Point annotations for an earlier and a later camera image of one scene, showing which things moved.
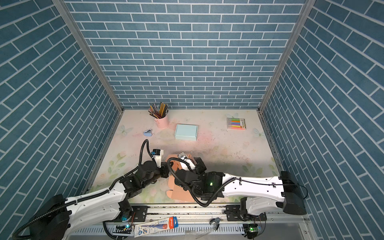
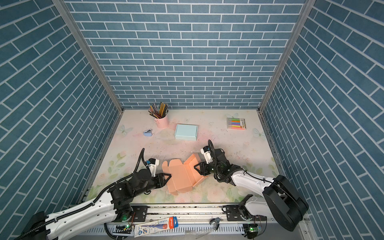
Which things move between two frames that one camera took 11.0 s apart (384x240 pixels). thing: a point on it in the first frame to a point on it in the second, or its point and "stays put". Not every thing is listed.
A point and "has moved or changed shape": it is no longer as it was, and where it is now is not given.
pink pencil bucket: [162, 123] stays put
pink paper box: [177, 193] has moved or changed shape
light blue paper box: [186, 132] stays put
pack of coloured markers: [236, 123] stays put
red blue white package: [155, 226] stays put
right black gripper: [199, 165] to [205, 168]
